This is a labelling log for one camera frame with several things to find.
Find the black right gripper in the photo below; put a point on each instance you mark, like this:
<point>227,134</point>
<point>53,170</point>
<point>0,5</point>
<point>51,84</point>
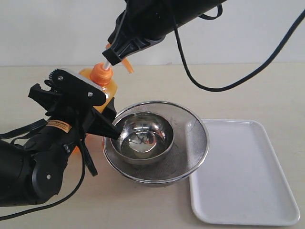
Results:
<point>151,20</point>

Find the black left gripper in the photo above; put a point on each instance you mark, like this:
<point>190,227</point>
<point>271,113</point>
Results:
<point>72,118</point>

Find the orange pump soap bottle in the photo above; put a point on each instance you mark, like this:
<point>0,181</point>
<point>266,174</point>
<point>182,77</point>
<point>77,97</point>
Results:
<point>101,74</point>

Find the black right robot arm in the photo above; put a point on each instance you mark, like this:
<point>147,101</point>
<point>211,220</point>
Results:
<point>191,9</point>

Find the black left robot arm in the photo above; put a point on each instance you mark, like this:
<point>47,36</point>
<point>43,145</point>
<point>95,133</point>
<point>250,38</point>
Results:
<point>33,158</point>

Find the small stainless steel bowl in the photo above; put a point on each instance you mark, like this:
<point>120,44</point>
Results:
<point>146,138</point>

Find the steel mesh strainer basket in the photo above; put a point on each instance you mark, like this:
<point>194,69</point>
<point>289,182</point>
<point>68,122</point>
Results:
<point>190,148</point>

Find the white plastic tray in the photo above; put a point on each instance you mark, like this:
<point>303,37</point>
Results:
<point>241,181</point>

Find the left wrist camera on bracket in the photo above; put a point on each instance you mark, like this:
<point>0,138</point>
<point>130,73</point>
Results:
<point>78,87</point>

